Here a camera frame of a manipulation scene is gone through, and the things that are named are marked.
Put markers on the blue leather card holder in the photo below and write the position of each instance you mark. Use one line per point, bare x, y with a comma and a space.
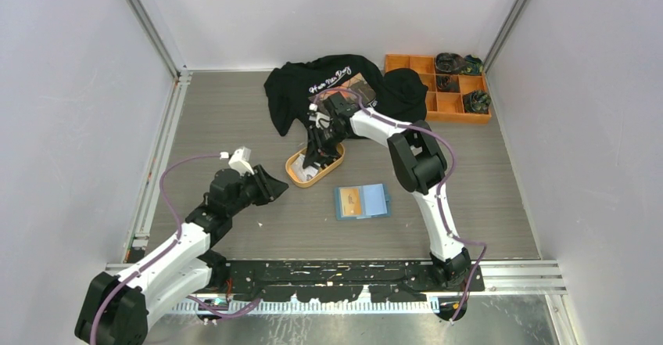
375, 200

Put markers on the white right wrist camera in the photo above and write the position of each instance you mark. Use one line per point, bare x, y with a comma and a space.
318, 118

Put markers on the black printed t-shirt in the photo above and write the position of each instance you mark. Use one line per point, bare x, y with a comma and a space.
290, 89

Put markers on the orange wooden compartment tray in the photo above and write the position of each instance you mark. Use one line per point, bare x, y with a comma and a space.
445, 95

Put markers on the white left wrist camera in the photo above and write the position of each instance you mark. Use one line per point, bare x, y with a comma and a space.
239, 161

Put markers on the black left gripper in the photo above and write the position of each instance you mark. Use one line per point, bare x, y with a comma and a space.
269, 188

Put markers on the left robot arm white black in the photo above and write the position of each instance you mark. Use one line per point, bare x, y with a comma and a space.
122, 308

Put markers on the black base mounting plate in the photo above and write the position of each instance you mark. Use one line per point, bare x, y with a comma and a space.
327, 281

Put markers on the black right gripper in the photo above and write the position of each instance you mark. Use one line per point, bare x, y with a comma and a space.
325, 152

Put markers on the gold orange card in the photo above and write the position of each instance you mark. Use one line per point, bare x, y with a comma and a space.
349, 198

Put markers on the green patterned sock lower right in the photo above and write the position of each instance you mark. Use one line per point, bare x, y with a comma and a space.
476, 102

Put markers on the dark rolled sock top left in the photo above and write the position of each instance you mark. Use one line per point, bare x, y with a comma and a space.
449, 63

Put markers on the green rolled sock top right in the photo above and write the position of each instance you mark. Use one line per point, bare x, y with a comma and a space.
473, 66

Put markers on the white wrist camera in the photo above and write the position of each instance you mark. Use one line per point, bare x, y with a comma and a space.
318, 118
239, 161

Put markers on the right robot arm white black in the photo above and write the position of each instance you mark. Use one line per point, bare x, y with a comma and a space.
418, 163

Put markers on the dark sock middle compartment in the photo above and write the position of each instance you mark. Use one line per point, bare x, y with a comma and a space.
447, 83

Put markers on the yellow oval tray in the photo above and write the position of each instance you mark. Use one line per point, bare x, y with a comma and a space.
323, 170

